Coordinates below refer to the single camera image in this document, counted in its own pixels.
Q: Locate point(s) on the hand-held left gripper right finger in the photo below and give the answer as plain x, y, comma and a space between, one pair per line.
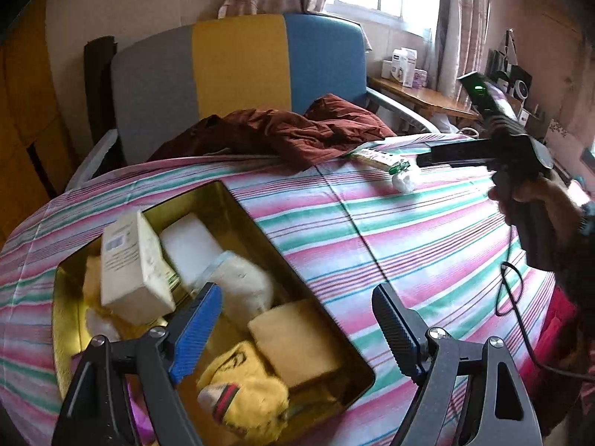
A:
397, 334

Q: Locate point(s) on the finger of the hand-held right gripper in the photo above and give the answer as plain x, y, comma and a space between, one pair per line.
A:
455, 155

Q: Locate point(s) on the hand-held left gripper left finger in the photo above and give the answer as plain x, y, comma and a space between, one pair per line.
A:
193, 334

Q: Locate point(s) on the white ball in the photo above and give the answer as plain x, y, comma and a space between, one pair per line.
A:
404, 180

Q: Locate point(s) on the white fluffy cloth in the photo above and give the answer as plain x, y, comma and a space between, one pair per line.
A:
246, 283

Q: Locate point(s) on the yellow plush toy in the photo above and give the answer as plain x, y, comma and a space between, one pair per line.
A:
251, 395

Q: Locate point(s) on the large white box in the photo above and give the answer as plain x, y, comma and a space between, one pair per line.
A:
135, 269

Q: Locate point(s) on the white sponge block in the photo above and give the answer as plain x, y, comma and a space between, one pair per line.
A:
186, 246

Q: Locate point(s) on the yellow sponge block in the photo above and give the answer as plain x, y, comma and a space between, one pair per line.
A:
293, 339

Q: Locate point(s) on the purple snack packet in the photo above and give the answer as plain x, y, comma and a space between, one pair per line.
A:
142, 422

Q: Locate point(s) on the gold rectangular tin box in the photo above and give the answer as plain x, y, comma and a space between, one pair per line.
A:
253, 237

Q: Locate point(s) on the person's right forearm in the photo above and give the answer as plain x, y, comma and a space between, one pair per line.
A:
581, 255

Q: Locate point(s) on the person's right hand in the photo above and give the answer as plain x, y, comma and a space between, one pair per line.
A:
560, 209

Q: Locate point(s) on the wooden bench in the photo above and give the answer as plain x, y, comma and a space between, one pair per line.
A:
427, 97

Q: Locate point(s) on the pink green striped tablecloth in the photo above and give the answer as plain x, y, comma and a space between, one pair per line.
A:
418, 223

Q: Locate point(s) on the small purple box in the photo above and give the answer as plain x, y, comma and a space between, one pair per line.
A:
420, 78

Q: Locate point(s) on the tall white box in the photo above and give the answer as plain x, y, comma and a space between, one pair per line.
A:
403, 67

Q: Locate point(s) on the small white box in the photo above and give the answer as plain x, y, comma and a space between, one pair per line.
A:
387, 68

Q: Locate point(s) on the person's red clothing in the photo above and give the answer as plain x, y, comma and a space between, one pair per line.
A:
567, 325

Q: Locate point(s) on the dark red cloth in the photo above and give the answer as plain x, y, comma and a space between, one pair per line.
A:
279, 134

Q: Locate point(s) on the grey yellow blue chair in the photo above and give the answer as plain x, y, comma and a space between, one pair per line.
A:
241, 65

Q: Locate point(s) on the black rolled mat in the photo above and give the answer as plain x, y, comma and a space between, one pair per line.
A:
100, 83

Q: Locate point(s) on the orange wooden wardrobe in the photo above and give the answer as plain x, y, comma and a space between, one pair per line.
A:
28, 102

